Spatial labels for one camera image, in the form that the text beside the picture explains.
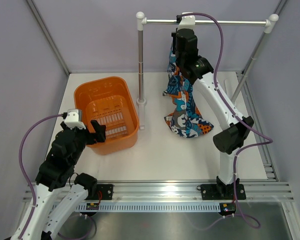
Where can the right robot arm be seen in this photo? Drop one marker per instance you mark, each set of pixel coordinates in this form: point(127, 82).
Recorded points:
point(234, 125)

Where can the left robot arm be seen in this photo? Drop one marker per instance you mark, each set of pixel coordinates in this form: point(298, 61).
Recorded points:
point(41, 221)

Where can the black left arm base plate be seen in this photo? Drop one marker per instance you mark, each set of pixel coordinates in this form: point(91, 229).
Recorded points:
point(100, 192)

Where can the silver clothes rack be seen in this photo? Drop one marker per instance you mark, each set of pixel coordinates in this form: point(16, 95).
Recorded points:
point(268, 25)

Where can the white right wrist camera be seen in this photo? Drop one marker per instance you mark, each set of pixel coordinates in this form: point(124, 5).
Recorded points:
point(185, 22)

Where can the aluminium mounting rail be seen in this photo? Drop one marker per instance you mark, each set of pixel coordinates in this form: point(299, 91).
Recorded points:
point(185, 191)

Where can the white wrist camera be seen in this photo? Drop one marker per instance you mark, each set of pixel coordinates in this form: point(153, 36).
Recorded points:
point(73, 119)
point(185, 22)

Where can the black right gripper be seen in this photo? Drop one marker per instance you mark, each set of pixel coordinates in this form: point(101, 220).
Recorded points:
point(173, 35)

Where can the orange plastic basket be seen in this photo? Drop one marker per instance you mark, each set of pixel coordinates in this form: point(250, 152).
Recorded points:
point(109, 102)

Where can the colourful patterned shorts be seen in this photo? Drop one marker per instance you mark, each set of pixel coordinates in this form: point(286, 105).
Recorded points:
point(186, 120)

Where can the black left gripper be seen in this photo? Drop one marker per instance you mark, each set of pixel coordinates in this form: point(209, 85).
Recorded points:
point(99, 135)

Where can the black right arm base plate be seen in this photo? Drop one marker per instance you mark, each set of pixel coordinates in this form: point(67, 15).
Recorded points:
point(221, 192)

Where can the white slotted cable duct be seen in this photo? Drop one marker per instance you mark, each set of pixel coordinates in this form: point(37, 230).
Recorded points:
point(149, 207)

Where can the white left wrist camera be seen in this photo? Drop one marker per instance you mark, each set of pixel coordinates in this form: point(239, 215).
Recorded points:
point(73, 119)

